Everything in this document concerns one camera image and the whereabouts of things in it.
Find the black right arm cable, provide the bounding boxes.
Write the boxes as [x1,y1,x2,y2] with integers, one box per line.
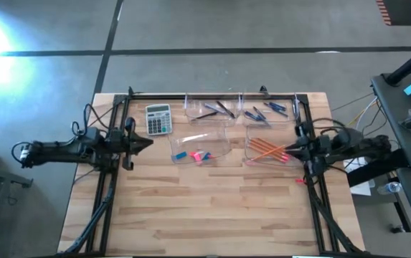
[296,117,353,146]

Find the grey desk calculator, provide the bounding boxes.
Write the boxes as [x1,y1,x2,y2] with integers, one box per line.
[144,103,174,136]

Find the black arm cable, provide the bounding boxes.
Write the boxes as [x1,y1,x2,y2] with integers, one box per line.
[10,102,111,161]
[296,117,353,146]

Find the thick black beam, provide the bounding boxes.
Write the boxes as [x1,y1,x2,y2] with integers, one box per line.
[346,148,411,188]

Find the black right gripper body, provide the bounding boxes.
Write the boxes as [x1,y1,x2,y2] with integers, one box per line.
[303,134,332,164]

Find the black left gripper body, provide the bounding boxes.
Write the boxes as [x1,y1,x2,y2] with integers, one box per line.
[106,127,135,156]

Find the black mat red stripes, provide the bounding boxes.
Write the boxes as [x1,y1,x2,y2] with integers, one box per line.
[375,0,411,27]

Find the black aluminium rig frame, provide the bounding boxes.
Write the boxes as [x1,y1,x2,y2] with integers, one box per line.
[63,92,367,258]

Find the clear plastic bin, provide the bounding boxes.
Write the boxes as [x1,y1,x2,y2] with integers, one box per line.
[184,92,242,127]
[169,125,232,166]
[243,125,305,169]
[241,92,301,129]

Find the black pen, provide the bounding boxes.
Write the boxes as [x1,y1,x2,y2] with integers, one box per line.
[192,110,219,121]
[214,100,236,120]

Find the white paper sheet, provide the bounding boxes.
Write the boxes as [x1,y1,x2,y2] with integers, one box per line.
[343,156,375,197]

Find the clear water bottle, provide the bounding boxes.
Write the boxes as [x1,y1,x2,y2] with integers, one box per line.
[376,181,403,196]

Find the thin black cable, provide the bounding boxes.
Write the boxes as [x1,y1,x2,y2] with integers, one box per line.
[87,91,142,128]

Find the black pole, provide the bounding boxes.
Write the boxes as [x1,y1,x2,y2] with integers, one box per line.
[385,41,411,87]

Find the yellow floor cable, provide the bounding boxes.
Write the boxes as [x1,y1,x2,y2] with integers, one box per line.
[346,105,377,127]

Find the grey blue pen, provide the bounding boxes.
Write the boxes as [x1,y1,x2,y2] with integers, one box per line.
[204,102,227,115]

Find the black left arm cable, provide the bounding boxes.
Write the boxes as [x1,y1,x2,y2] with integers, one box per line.
[10,102,111,161]

